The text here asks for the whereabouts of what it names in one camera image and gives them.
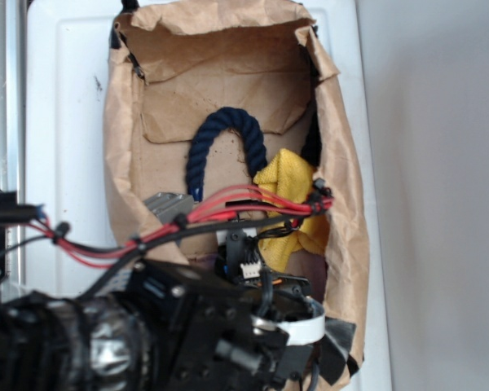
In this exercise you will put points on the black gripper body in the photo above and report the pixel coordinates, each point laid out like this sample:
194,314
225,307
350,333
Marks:
253,329

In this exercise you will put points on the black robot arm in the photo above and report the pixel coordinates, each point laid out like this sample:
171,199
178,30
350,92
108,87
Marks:
174,327

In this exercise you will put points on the yellow microfiber cloth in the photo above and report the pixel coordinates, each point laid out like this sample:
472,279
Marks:
289,176

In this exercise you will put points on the brown paper bag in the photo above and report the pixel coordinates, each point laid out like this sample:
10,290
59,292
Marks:
171,65

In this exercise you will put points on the grey metal corner bracket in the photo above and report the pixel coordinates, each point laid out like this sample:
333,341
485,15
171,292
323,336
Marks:
167,205

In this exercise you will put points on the aluminium frame rail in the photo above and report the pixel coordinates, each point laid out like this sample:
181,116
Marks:
13,34

